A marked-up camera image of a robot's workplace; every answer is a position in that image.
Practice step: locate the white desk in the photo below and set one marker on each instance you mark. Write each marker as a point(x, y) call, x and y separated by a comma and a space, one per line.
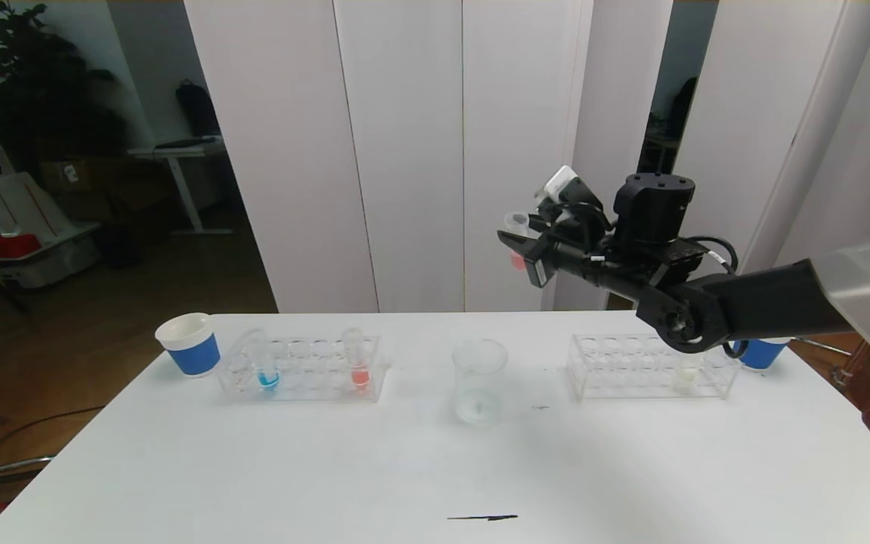
point(178, 147)

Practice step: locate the white folding screen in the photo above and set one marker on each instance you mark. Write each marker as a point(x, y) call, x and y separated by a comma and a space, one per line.
point(745, 113)
point(405, 151)

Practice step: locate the test tube with red liquid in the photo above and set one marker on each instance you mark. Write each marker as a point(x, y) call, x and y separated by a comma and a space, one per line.
point(359, 374)

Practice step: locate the clear acrylic tube rack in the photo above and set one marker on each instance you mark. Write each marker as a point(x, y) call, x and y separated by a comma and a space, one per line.
point(624, 370)
point(306, 374)

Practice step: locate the blue white paper cup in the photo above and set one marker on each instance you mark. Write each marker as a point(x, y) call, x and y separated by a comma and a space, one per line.
point(760, 355)
point(193, 351)

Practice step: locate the test tube with yellowish liquid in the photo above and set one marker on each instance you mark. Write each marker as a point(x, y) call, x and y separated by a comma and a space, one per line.
point(686, 376)

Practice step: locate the metal stand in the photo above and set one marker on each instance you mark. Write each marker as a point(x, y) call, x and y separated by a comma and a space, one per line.
point(854, 366)

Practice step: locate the green potted plant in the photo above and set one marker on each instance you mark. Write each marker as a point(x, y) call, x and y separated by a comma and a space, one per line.
point(35, 75)

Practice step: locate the test tube with blue liquid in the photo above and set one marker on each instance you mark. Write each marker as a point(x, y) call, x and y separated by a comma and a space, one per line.
point(267, 378)

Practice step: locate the brown cardboard box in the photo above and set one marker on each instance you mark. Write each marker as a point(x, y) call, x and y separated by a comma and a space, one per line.
point(76, 185)

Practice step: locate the metal chair base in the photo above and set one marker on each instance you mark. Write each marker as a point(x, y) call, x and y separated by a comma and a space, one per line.
point(12, 467)

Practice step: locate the dark office chair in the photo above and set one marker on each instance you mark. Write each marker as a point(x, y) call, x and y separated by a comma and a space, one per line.
point(683, 106)

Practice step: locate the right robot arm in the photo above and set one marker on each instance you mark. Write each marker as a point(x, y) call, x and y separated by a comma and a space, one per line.
point(767, 302)

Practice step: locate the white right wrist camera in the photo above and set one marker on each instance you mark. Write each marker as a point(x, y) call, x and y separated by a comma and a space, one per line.
point(559, 183)

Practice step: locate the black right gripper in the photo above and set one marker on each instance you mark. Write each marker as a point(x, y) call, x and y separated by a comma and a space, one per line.
point(535, 265)

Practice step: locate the clear conical test tube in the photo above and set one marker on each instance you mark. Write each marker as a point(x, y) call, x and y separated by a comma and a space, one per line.
point(516, 223)

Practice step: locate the black backpack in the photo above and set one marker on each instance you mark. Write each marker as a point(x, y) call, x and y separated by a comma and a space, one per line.
point(197, 109)

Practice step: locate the clear plastic beaker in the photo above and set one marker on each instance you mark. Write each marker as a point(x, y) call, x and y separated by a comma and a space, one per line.
point(479, 385)

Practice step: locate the white machine base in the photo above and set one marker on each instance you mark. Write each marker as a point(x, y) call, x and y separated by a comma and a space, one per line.
point(50, 261)

